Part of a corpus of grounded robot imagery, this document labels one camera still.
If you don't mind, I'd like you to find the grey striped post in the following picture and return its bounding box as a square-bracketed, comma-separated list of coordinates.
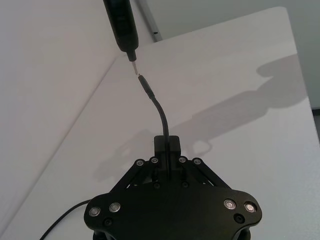
[139, 0, 164, 43]

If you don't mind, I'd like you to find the black cylindrical device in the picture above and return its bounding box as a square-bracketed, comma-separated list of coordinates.
[103, 0, 140, 63]

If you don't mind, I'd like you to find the black cable with silver plug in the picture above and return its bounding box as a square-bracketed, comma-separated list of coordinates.
[39, 61, 174, 240]

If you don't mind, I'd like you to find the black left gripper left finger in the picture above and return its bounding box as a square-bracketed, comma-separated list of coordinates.
[112, 135, 166, 194]

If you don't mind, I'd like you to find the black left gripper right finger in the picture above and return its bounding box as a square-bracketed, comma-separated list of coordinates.
[165, 135, 226, 193]

